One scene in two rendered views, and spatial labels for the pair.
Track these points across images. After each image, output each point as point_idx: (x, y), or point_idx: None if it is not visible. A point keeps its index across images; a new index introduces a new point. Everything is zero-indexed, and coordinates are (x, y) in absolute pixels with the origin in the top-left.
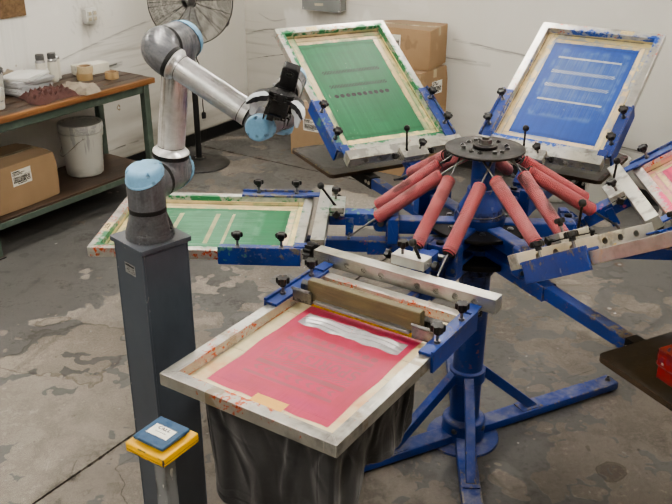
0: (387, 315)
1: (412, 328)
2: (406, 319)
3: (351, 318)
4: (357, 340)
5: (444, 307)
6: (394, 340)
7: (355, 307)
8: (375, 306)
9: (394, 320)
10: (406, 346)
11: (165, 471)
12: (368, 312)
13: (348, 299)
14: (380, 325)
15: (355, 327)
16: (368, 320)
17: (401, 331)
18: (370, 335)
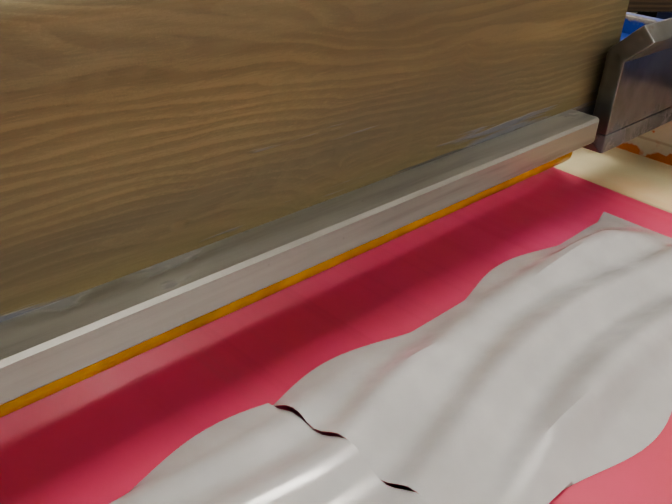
0: (456, 83)
1: (624, 75)
2: (568, 35)
3: (53, 392)
4: (574, 462)
5: None
6: (541, 249)
7: (136, 200)
8: (366, 44)
9: (496, 98)
10: (630, 222)
11: None
12: (294, 163)
13: (5, 139)
14: (443, 207)
15: (241, 416)
16: (347, 237)
17: (566, 148)
18: (472, 341)
